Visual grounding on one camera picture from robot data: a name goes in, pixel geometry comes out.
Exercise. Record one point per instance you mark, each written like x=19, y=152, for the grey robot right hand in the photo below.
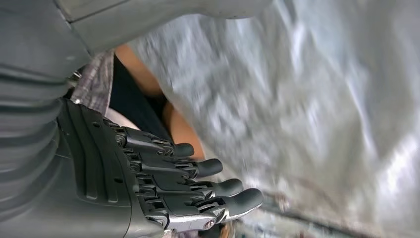
x=98, y=170

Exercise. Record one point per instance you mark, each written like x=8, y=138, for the person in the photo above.
x=137, y=101

